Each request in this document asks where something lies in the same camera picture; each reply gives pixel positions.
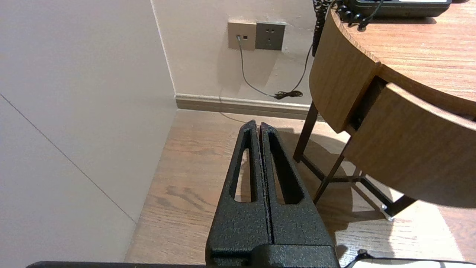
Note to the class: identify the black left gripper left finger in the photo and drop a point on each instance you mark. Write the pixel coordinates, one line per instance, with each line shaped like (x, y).
(241, 223)

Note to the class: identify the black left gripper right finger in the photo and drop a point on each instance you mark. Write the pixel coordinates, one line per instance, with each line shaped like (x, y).
(297, 223)

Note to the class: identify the curved wooden table drawer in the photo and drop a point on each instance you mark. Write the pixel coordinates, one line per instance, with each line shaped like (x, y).
(409, 149)

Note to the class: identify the thin grey phone line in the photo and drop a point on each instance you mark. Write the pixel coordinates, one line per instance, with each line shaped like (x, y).
(288, 94)

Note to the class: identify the round wooden side table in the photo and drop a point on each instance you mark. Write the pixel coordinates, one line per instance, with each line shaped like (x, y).
(427, 56)

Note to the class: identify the grey wall baseboard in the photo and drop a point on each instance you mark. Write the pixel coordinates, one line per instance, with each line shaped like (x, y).
(241, 105)

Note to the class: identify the grey wall power socket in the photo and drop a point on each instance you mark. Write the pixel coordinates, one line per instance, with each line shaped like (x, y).
(270, 36)

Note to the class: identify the beige wall jack plate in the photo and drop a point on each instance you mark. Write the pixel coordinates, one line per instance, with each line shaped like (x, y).
(242, 29)

